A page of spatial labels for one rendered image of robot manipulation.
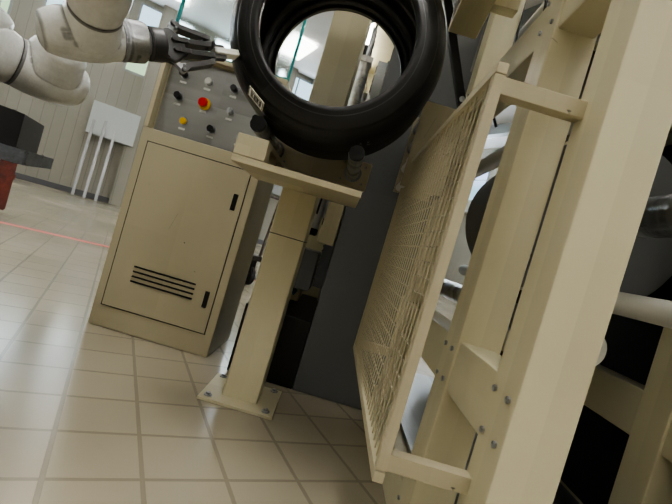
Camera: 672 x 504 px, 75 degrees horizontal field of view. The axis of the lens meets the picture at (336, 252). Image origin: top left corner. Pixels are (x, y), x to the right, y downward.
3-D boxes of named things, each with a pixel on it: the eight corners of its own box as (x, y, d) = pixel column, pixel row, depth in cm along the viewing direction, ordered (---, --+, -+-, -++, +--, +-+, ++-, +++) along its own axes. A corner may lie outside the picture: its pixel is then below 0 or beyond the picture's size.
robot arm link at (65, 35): (120, 76, 100) (135, 36, 90) (40, 70, 89) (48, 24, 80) (107, 35, 101) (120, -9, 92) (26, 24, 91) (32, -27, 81)
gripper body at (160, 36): (136, 33, 103) (174, 39, 109) (144, 68, 103) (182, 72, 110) (146, 16, 98) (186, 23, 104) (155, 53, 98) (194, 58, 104)
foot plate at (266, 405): (217, 374, 178) (219, 369, 178) (281, 393, 178) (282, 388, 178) (196, 398, 151) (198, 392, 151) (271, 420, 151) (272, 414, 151)
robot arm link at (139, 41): (118, 69, 100) (145, 71, 104) (130, 50, 93) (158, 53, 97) (109, 30, 100) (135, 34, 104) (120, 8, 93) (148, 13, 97)
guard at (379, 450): (352, 347, 160) (407, 163, 159) (357, 349, 160) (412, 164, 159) (371, 481, 70) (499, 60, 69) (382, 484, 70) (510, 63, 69)
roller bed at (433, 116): (392, 191, 169) (415, 116, 168) (429, 202, 169) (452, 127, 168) (400, 184, 149) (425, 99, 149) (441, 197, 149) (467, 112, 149)
